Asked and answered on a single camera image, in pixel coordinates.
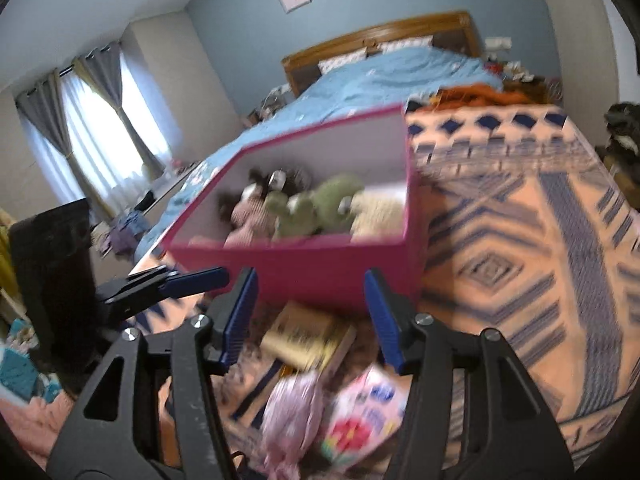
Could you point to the grey curtain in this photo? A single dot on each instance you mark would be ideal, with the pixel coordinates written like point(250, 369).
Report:
point(110, 80)
point(45, 120)

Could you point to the cream fluffy plush toy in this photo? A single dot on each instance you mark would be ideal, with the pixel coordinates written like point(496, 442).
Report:
point(377, 215)

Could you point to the wooden headboard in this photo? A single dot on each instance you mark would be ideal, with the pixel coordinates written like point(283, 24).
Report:
point(400, 27)

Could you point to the beige wardrobe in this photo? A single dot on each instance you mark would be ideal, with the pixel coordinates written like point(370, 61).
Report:
point(570, 25)

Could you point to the pink cardboard box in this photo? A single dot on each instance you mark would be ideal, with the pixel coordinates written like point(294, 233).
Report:
point(310, 270)

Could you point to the green frog plush toy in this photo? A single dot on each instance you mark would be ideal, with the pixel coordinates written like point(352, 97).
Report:
point(325, 200)

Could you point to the bedside table with bottles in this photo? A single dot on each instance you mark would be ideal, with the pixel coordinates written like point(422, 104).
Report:
point(272, 105)

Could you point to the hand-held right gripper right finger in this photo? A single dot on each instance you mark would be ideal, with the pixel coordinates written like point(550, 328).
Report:
point(385, 320)

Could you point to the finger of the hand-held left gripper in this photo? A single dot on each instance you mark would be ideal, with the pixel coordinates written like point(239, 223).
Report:
point(130, 290)
point(200, 280)

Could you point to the pink crocheted plush toy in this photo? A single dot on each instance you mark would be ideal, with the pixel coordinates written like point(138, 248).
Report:
point(250, 215)

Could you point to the white wall outlet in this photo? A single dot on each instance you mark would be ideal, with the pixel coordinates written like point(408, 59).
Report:
point(497, 42)

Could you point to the white sheer curtain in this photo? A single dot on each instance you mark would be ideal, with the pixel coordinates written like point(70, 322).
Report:
point(95, 150)

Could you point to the teal patterned cloth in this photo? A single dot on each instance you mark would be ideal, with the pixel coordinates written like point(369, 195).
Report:
point(20, 375)

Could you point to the white dotted pillow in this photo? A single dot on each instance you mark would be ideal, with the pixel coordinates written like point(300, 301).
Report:
point(405, 45)
point(345, 62)

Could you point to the cluttered bedside table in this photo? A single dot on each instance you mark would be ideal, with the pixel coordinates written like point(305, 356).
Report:
point(525, 82)

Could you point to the floral tissue pack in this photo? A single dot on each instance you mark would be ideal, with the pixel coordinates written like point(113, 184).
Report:
point(360, 420)

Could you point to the brown raccoon plush toy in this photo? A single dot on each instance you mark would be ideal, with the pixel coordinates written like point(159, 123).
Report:
point(260, 177)

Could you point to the small yellow cardboard box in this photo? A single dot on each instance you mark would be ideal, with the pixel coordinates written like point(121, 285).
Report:
point(300, 330)

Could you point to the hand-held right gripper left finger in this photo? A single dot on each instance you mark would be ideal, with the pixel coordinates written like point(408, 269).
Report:
point(240, 320)

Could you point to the orange patterned blanket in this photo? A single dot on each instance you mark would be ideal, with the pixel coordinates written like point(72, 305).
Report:
point(500, 260)

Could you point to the orange clothes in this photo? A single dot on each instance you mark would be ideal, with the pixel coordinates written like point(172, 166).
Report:
point(470, 97)

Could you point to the purple clothes pile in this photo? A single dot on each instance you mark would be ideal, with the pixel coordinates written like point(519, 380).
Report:
point(125, 235)

